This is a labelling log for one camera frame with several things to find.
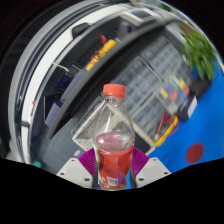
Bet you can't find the black box with white label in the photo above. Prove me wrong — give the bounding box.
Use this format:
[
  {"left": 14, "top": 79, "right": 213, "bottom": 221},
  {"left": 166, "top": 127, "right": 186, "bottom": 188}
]
[{"left": 176, "top": 94, "right": 198, "bottom": 121}]

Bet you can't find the beige dotted tray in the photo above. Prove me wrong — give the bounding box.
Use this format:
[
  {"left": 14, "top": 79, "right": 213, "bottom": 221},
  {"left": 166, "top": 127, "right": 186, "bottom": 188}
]
[{"left": 72, "top": 99, "right": 158, "bottom": 156}]

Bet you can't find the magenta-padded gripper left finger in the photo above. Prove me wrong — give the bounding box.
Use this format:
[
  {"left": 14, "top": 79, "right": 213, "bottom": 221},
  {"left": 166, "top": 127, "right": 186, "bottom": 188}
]
[{"left": 55, "top": 148, "right": 100, "bottom": 190}]

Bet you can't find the yellow multimeter with red leads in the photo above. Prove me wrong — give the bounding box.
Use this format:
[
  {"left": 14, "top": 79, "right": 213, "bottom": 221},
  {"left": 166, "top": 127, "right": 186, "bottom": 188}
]
[{"left": 153, "top": 113, "right": 180, "bottom": 148}]

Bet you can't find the dark overhead shelf unit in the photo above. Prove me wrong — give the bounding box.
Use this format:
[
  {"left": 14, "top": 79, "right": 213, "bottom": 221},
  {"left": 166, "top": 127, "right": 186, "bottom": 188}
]
[{"left": 8, "top": 3, "right": 188, "bottom": 161}]

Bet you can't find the green potted plant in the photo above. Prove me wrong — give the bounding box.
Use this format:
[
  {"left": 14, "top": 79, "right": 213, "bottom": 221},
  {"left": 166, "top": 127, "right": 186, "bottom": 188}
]
[{"left": 180, "top": 31, "right": 218, "bottom": 81}]

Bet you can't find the flat black case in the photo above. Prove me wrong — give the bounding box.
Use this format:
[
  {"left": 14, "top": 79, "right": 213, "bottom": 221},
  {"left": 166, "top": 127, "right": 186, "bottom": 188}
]
[{"left": 193, "top": 78, "right": 214, "bottom": 99}]

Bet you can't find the grey small-parts drawer cabinet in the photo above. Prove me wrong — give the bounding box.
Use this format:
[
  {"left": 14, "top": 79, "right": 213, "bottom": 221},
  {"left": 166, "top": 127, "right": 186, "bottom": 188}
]
[
  {"left": 131, "top": 93, "right": 168, "bottom": 134},
  {"left": 139, "top": 34, "right": 188, "bottom": 81},
  {"left": 109, "top": 56, "right": 158, "bottom": 111}
]

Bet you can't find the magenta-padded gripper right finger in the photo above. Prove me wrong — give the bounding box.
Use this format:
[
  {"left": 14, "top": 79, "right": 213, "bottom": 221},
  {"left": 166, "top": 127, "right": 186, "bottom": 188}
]
[{"left": 128, "top": 148, "right": 172, "bottom": 188}]

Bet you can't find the clear bottle with red label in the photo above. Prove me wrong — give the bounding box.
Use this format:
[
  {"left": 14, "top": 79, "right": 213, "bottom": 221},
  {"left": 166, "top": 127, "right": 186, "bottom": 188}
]
[{"left": 92, "top": 83, "right": 136, "bottom": 191}]

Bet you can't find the flat round red coaster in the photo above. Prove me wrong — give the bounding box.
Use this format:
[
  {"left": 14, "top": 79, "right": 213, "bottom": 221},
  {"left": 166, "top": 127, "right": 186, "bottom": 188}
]
[{"left": 185, "top": 142, "right": 205, "bottom": 164}]

